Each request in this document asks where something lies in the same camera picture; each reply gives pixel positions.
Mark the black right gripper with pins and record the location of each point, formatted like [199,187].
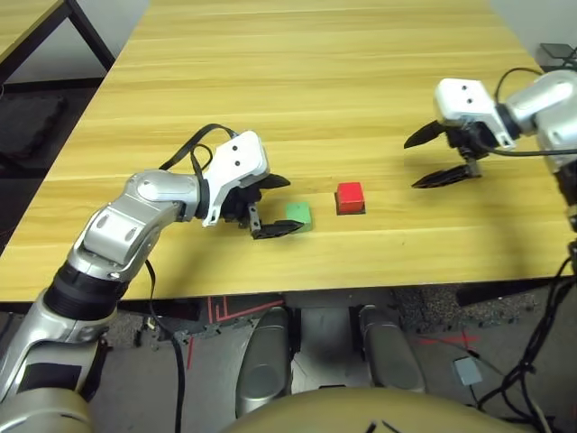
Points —
[471,142]

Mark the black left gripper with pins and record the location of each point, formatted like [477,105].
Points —
[239,205]

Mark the green wooden block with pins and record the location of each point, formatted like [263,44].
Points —
[299,214]

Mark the red wooden block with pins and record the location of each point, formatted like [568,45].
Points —
[350,197]

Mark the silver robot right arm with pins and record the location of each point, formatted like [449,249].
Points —
[547,101]

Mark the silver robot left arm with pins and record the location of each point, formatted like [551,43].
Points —
[108,234]

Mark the grey robot left leg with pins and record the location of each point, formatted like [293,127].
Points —
[263,356]

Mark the grey robot leg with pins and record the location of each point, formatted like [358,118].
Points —
[390,352]
[263,356]

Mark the black speckled foam mat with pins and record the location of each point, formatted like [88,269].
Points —
[451,306]

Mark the black tablet on stand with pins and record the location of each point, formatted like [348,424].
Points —
[559,49]

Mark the short red tape strip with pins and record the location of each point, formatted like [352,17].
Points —
[190,352]

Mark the grey robot right leg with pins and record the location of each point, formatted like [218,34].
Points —
[390,352]

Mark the grey foot pedal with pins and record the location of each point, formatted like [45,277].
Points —
[467,371]

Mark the tan robot torso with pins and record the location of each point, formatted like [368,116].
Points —
[360,412]

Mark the black framed side table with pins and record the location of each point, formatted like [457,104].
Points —
[27,18]

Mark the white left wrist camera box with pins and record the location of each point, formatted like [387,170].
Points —
[236,164]

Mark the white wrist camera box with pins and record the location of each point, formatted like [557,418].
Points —
[236,164]
[464,101]

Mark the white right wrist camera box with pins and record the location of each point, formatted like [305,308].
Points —
[464,101]

